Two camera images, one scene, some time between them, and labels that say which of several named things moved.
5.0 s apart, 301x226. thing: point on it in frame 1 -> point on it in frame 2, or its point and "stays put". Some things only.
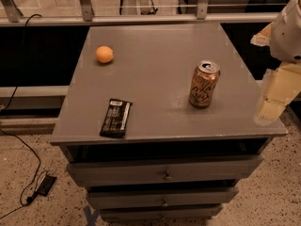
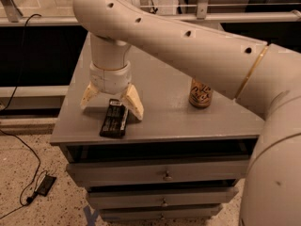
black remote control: x=116 y=119 stays put
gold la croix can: x=203 y=83 stays put
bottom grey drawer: x=161 y=214 stays put
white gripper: x=287 y=35 -> x=110 y=79
